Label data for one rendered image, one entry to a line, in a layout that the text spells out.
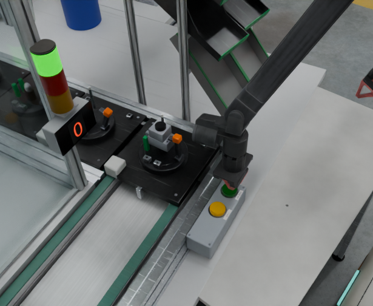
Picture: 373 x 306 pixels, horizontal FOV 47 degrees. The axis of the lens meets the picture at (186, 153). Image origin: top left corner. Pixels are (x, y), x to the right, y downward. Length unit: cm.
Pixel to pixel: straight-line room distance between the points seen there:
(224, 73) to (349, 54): 215
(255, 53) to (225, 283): 76
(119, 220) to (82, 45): 94
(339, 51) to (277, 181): 222
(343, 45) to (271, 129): 211
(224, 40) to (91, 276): 71
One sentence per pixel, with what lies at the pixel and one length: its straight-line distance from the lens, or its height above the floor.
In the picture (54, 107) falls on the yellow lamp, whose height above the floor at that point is 128.
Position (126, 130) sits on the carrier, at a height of 97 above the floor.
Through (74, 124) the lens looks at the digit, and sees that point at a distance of 99.
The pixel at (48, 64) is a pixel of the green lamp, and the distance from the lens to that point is 88.
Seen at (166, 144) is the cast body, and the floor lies 105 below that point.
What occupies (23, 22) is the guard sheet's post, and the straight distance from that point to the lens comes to 87.
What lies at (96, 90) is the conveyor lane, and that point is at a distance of 148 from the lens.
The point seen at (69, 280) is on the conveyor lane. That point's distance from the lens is 111.
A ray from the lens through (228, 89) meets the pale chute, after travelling 133.
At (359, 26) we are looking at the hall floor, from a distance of 376.
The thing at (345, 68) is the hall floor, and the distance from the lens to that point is 327.
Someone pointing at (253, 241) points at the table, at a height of 86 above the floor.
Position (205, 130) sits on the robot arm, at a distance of 99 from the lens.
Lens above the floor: 188
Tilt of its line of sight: 48 degrees down
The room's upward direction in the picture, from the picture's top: 3 degrees counter-clockwise
